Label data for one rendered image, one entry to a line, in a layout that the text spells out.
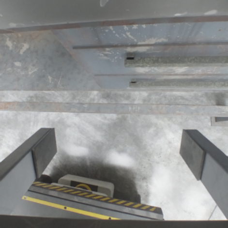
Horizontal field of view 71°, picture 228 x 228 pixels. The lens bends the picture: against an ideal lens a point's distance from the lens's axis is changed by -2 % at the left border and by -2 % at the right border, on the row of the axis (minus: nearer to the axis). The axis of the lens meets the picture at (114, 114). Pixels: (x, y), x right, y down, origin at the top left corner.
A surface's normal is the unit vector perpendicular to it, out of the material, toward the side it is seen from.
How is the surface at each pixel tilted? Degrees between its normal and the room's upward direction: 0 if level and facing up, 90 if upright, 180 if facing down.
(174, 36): 90
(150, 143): 0
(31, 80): 0
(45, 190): 0
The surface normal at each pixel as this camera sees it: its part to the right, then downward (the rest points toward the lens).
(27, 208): -0.15, -0.11
